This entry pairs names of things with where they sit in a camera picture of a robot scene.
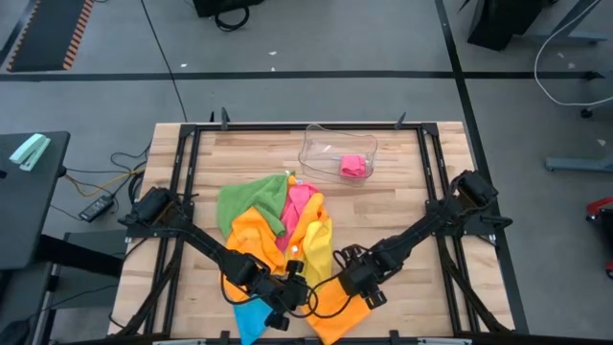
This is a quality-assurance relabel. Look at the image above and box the black equipment box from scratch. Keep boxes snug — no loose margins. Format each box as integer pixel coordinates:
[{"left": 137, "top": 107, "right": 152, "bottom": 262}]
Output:
[{"left": 193, "top": 0, "right": 266, "bottom": 19}]

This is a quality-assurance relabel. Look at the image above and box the black cabinet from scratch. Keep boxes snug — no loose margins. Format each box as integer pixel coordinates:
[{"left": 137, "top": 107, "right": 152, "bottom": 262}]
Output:
[{"left": 466, "top": 0, "right": 550, "bottom": 53}]

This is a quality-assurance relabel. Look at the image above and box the blue microfiber towel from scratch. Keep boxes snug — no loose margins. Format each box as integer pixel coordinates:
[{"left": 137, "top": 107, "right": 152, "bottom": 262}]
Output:
[{"left": 233, "top": 296, "right": 275, "bottom": 345}]

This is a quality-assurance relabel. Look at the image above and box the yellow microfiber towel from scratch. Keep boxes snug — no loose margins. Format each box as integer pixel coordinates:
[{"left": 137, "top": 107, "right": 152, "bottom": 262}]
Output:
[{"left": 285, "top": 218, "right": 334, "bottom": 293}]

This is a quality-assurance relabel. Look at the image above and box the grey desk foot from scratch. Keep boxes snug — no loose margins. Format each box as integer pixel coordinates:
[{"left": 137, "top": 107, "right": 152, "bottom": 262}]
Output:
[{"left": 544, "top": 155, "right": 613, "bottom": 173}]

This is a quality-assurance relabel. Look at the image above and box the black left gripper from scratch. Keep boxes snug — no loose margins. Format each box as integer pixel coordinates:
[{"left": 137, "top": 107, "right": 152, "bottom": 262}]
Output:
[{"left": 258, "top": 261, "right": 311, "bottom": 332}]

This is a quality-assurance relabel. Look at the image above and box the black desk crossbeam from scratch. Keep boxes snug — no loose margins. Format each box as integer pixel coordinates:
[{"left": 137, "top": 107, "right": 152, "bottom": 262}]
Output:
[{"left": 36, "top": 233, "right": 125, "bottom": 278}]

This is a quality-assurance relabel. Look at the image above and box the clear plastic bin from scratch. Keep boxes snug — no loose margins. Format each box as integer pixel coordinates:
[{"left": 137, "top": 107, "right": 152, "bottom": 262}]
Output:
[{"left": 298, "top": 123, "right": 378, "bottom": 188}]

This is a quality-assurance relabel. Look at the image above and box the white floor cable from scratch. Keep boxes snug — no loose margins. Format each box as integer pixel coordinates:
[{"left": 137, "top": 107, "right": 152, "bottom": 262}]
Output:
[{"left": 533, "top": 0, "right": 613, "bottom": 107}]

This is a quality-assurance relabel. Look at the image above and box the yellow cable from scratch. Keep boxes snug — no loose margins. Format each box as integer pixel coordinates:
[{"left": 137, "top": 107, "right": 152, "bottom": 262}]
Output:
[{"left": 64, "top": 168, "right": 146, "bottom": 198}]

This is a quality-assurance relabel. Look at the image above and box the grey desk leg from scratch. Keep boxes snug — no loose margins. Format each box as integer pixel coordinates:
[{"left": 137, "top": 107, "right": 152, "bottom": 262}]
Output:
[{"left": 524, "top": 0, "right": 613, "bottom": 45}]

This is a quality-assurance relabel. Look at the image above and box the green microfiber towel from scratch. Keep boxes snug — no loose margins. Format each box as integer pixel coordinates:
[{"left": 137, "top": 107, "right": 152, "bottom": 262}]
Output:
[{"left": 217, "top": 172, "right": 291, "bottom": 239}]

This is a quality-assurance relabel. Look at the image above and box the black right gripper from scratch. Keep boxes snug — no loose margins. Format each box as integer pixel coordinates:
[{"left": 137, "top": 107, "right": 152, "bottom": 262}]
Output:
[{"left": 337, "top": 244, "right": 389, "bottom": 311}]

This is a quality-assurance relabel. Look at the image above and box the black mat with orange edge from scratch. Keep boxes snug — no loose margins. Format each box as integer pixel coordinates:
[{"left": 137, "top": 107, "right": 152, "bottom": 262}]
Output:
[{"left": 7, "top": 0, "right": 96, "bottom": 73}]

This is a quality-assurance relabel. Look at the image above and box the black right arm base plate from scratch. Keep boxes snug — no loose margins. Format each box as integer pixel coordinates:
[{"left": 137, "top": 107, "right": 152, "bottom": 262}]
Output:
[{"left": 425, "top": 198, "right": 513, "bottom": 237}]

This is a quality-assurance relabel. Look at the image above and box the red cart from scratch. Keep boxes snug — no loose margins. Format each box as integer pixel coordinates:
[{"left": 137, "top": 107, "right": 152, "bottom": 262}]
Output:
[{"left": 585, "top": 195, "right": 613, "bottom": 280}]

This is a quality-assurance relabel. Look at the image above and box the thin black floor cable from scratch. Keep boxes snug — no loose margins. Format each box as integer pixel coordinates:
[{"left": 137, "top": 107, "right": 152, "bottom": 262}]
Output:
[{"left": 140, "top": 0, "right": 189, "bottom": 124}]

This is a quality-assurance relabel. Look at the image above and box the black power adapter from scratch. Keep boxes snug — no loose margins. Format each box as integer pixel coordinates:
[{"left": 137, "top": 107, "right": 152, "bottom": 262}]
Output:
[{"left": 78, "top": 194, "right": 116, "bottom": 223}]

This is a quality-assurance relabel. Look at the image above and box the pink microfiber towel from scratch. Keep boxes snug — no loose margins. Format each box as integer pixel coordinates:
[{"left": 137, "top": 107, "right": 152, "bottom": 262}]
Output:
[
  {"left": 276, "top": 184, "right": 321, "bottom": 251},
  {"left": 339, "top": 153, "right": 369, "bottom": 179}
]

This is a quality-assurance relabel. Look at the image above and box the black aluminium table frame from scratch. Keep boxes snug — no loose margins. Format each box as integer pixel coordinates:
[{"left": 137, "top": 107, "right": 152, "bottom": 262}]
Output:
[{"left": 114, "top": 122, "right": 516, "bottom": 345}]

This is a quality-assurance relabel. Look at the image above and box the coiled black cable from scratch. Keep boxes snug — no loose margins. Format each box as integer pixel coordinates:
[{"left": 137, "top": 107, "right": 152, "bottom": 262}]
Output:
[{"left": 213, "top": 5, "right": 251, "bottom": 33}]

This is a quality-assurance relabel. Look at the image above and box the mint green stapler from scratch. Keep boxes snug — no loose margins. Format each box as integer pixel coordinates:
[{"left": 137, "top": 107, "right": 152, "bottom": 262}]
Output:
[{"left": 9, "top": 133, "right": 52, "bottom": 173}]

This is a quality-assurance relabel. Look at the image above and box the black power cable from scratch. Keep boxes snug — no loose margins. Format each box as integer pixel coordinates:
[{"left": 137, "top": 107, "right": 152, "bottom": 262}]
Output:
[{"left": 50, "top": 142, "right": 153, "bottom": 221}]

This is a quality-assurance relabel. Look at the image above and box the black side table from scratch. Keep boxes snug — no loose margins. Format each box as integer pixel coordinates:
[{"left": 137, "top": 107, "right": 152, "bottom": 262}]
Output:
[{"left": 0, "top": 131, "right": 71, "bottom": 272}]

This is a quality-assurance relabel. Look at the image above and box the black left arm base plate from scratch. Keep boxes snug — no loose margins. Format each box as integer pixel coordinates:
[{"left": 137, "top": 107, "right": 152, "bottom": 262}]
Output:
[{"left": 118, "top": 198, "right": 195, "bottom": 240}]

